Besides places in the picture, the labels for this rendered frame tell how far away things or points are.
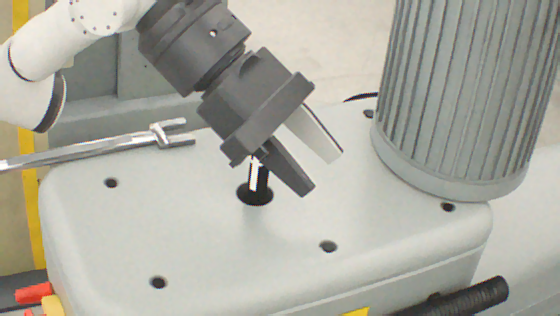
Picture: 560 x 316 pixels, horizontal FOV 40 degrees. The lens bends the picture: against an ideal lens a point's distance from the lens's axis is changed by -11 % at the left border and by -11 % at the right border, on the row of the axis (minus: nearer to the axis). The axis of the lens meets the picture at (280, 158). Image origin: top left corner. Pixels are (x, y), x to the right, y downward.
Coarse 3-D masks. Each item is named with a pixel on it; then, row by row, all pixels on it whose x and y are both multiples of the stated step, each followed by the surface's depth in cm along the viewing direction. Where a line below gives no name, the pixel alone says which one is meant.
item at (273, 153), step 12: (264, 144) 76; (276, 144) 76; (264, 156) 76; (276, 156) 76; (288, 156) 76; (276, 168) 77; (288, 168) 76; (300, 168) 76; (288, 180) 77; (300, 180) 77; (312, 180) 77; (300, 192) 77
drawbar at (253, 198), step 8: (264, 168) 83; (248, 176) 84; (264, 176) 83; (248, 184) 84; (256, 184) 84; (264, 184) 84; (248, 192) 85; (256, 192) 84; (264, 192) 85; (248, 200) 85; (256, 200) 85; (264, 200) 86
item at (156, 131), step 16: (160, 128) 91; (176, 128) 92; (80, 144) 88; (96, 144) 88; (112, 144) 88; (128, 144) 89; (144, 144) 89; (160, 144) 89; (176, 144) 90; (0, 160) 84; (16, 160) 84; (32, 160) 84; (48, 160) 85; (64, 160) 86
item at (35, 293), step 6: (48, 282) 95; (24, 288) 94; (30, 288) 94; (36, 288) 94; (42, 288) 94; (48, 288) 95; (18, 294) 93; (24, 294) 93; (30, 294) 94; (36, 294) 94; (42, 294) 94; (48, 294) 95; (18, 300) 93; (24, 300) 93; (30, 300) 94; (36, 300) 94
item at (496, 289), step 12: (468, 288) 90; (480, 288) 90; (492, 288) 90; (504, 288) 90; (432, 300) 88; (444, 300) 88; (456, 300) 88; (468, 300) 88; (480, 300) 89; (492, 300) 90; (504, 300) 91; (408, 312) 87; (420, 312) 86; (432, 312) 87; (444, 312) 87; (456, 312) 88; (468, 312) 88
